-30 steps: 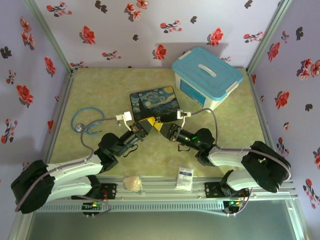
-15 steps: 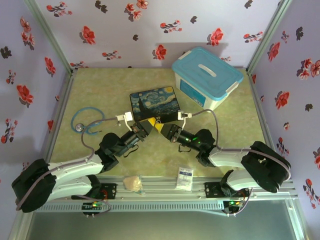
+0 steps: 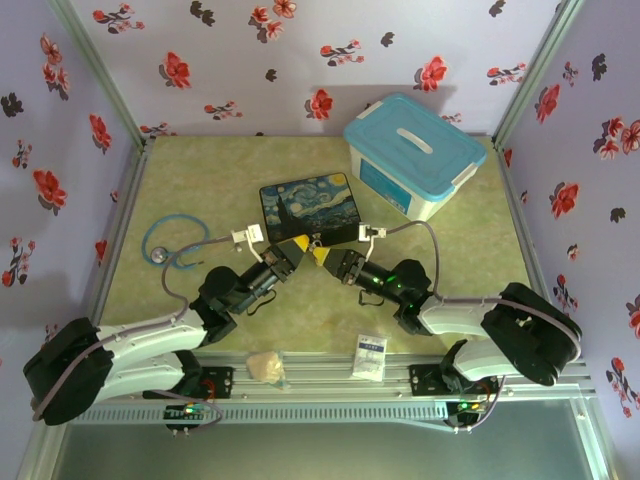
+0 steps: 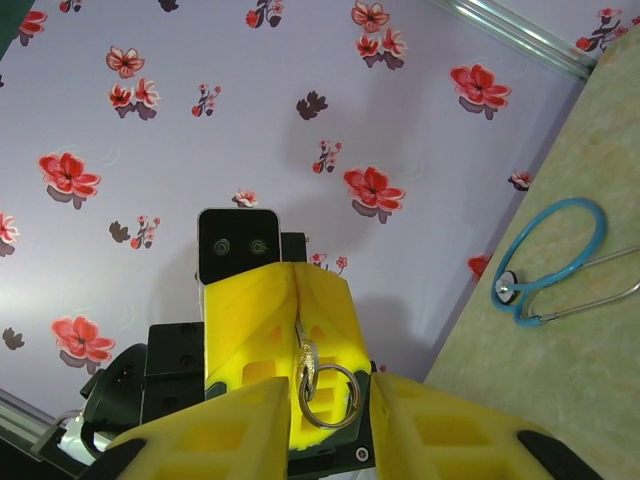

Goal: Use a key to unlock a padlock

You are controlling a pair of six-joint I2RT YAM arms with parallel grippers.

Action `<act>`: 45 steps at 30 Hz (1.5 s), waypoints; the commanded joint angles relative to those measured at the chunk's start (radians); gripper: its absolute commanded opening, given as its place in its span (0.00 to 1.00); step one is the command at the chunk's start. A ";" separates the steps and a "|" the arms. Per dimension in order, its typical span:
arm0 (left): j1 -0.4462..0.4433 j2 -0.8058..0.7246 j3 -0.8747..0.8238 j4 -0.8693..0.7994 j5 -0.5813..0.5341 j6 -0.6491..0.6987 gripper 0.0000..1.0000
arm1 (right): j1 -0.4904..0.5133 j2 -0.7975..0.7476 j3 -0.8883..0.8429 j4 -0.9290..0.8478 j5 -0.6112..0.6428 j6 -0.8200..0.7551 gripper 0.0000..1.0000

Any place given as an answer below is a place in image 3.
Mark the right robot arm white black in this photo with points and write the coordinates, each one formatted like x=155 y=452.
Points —
x=452 y=315

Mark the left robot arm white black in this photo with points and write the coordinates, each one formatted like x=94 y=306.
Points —
x=150 y=334

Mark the small metal padlock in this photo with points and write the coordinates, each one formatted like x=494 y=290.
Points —
x=314 y=243

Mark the starry night mouse pad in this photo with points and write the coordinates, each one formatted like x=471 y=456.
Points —
x=310 y=205

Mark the white printed sachet packet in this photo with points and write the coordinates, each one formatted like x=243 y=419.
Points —
x=372 y=357

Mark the beige crumpled lump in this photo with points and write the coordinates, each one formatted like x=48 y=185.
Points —
x=266 y=367

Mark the blue stethoscope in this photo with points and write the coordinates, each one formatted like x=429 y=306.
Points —
x=159 y=255

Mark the left controller circuit board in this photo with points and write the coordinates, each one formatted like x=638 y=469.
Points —
x=187 y=412

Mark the controller circuit board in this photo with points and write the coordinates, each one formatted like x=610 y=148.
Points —
x=187 y=412
x=470 y=407

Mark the blue lid plastic storage box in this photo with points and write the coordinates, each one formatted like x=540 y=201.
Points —
x=415 y=145

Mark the right controller circuit board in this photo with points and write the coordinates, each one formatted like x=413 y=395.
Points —
x=470 y=407

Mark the aluminium front frame rail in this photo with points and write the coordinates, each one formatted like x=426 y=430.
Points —
x=325 y=382

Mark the aluminium side rail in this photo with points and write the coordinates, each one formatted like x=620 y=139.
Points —
x=122 y=225

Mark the aluminium corner post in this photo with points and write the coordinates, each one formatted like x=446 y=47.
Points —
x=535 y=75
x=100 y=75

